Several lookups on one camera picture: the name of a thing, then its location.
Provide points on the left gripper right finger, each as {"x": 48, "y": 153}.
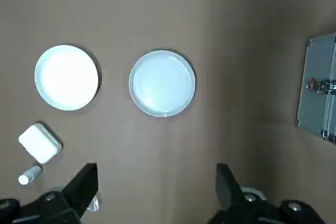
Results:
{"x": 231, "y": 197}

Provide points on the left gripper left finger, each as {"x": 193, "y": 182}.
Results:
{"x": 73, "y": 195}

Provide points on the silver aluminium medical kit case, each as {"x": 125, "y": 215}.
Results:
{"x": 317, "y": 108}

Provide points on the white round plate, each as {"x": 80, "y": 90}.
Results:
{"x": 65, "y": 77}

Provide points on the gray round plate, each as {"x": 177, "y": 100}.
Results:
{"x": 161, "y": 83}

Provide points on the small white pill bottle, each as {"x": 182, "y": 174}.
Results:
{"x": 29, "y": 175}

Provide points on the white plastic case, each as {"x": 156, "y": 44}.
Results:
{"x": 39, "y": 142}

